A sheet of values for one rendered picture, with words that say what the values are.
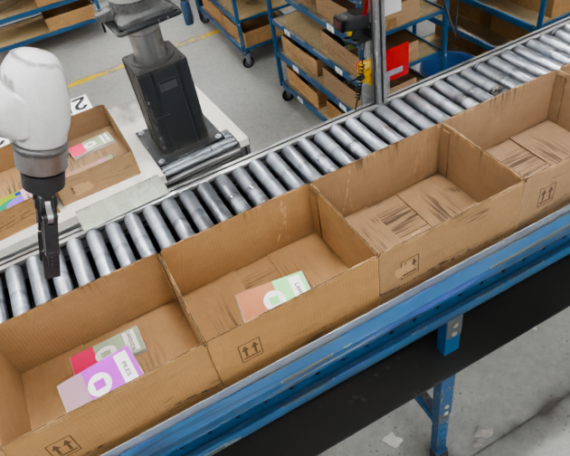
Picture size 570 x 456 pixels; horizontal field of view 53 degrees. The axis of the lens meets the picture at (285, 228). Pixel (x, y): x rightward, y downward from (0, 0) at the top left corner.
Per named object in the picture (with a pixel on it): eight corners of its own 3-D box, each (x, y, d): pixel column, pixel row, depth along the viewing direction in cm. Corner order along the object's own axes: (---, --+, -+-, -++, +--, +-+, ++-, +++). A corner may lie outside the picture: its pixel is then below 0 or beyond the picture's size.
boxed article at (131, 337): (71, 361, 129) (69, 357, 128) (138, 328, 133) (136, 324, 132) (80, 386, 124) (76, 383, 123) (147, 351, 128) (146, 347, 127)
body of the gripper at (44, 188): (68, 177, 102) (71, 220, 107) (60, 154, 107) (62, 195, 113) (23, 181, 98) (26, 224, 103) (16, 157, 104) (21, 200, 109)
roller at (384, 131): (368, 118, 212) (368, 106, 209) (461, 192, 177) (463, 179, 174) (357, 122, 211) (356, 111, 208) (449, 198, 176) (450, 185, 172)
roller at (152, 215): (157, 210, 192) (153, 199, 189) (215, 315, 157) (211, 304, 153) (143, 216, 191) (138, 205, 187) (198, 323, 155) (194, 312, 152)
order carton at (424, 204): (439, 172, 158) (441, 120, 146) (517, 233, 138) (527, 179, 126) (316, 231, 149) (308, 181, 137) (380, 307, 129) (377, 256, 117)
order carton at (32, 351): (179, 297, 139) (157, 250, 127) (225, 389, 119) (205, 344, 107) (19, 375, 130) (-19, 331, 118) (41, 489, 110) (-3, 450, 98)
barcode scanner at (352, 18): (330, 42, 196) (331, 12, 190) (359, 35, 200) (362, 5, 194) (340, 49, 192) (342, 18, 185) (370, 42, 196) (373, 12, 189)
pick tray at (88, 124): (112, 124, 226) (103, 102, 219) (142, 173, 200) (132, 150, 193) (42, 152, 219) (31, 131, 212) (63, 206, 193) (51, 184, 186)
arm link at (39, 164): (62, 126, 105) (64, 154, 108) (8, 128, 101) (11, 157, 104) (72, 149, 99) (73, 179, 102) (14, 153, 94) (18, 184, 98)
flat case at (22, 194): (-24, 213, 192) (-26, 210, 191) (31, 188, 198) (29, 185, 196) (-16, 235, 183) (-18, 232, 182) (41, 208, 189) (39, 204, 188)
